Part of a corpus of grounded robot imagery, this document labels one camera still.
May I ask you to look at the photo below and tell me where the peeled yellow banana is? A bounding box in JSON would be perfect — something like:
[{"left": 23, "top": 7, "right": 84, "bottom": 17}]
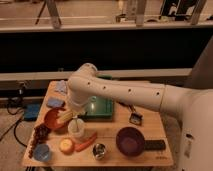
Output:
[{"left": 57, "top": 112, "right": 73, "bottom": 123}]

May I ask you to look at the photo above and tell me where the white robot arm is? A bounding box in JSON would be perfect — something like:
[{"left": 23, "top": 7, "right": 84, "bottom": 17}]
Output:
[{"left": 67, "top": 63, "right": 213, "bottom": 171}]

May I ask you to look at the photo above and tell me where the white cup with stick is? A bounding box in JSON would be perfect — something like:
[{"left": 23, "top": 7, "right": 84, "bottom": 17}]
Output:
[{"left": 68, "top": 118, "right": 85, "bottom": 138}]

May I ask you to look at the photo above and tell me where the small metal cup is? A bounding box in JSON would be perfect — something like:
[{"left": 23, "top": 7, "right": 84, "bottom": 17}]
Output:
[{"left": 92, "top": 143, "right": 106, "bottom": 160}]

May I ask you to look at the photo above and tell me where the blue plastic cup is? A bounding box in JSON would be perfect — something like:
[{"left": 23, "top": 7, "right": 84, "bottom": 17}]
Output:
[{"left": 33, "top": 144, "right": 51, "bottom": 162}]

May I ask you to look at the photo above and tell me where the blue sponge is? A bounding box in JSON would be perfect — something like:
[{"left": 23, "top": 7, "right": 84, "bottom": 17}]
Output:
[{"left": 47, "top": 97, "right": 65, "bottom": 108}]

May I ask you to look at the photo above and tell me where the green plastic tray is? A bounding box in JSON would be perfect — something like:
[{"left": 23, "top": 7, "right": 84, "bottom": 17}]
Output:
[{"left": 79, "top": 76, "right": 115, "bottom": 119}]

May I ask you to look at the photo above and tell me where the red bowl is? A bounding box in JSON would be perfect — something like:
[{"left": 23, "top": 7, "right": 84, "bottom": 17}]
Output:
[{"left": 44, "top": 107, "right": 64, "bottom": 130}]

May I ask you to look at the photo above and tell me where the light blue crumpled cloth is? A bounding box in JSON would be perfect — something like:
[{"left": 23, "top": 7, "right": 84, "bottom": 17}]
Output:
[{"left": 55, "top": 80, "right": 67, "bottom": 95}]

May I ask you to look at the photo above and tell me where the orange carrot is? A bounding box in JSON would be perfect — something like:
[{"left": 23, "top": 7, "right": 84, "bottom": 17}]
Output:
[{"left": 75, "top": 133, "right": 97, "bottom": 152}]

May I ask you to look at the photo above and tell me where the yellow apple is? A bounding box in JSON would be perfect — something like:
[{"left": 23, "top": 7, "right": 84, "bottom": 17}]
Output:
[{"left": 59, "top": 138, "right": 74, "bottom": 154}]

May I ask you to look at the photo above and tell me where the wooden folding table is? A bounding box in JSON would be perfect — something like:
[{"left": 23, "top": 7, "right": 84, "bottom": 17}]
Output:
[{"left": 21, "top": 80, "right": 175, "bottom": 168}]

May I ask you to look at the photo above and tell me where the dark red grape bunch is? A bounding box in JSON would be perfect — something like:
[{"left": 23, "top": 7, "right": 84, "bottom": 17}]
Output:
[{"left": 28, "top": 123, "right": 51, "bottom": 158}]

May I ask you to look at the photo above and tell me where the blue power box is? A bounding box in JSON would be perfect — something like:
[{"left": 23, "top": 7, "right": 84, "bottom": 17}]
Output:
[{"left": 24, "top": 104, "right": 40, "bottom": 121}]

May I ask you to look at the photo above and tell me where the purple bowl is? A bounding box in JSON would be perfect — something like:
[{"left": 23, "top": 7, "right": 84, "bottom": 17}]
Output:
[{"left": 116, "top": 127, "right": 145, "bottom": 157}]

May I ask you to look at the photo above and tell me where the black rectangular block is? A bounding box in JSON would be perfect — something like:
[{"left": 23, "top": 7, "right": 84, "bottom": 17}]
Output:
[{"left": 145, "top": 140, "right": 166, "bottom": 150}]

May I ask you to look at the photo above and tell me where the black handled brush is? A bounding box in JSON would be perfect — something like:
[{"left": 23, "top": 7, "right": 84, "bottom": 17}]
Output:
[{"left": 120, "top": 102, "right": 143, "bottom": 126}]

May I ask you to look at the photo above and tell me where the black cable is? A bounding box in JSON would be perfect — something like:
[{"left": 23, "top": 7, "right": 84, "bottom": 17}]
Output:
[{"left": 0, "top": 96, "right": 28, "bottom": 148}]

